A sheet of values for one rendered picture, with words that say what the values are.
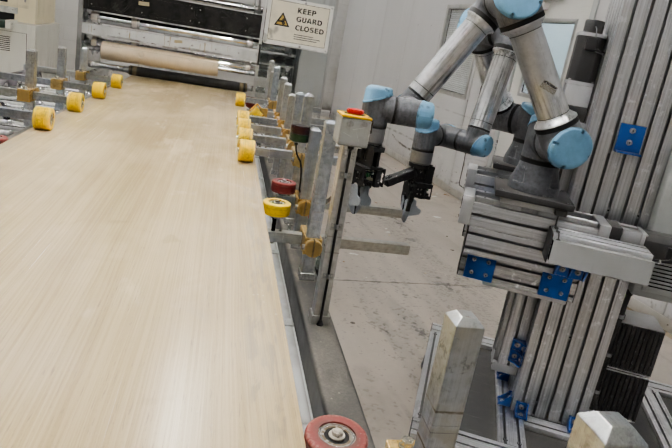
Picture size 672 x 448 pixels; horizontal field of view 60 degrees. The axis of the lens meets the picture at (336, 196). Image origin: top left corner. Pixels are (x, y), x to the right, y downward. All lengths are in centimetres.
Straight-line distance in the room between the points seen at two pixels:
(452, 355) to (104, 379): 45
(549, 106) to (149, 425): 126
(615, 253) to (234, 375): 118
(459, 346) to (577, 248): 109
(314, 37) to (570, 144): 296
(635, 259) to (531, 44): 64
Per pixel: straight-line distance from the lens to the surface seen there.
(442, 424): 74
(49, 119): 229
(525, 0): 160
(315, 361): 133
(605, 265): 177
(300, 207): 187
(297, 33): 435
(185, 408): 80
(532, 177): 181
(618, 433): 48
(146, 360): 89
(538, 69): 164
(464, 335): 68
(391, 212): 201
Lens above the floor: 137
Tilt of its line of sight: 15 degrees down
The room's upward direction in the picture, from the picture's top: 10 degrees clockwise
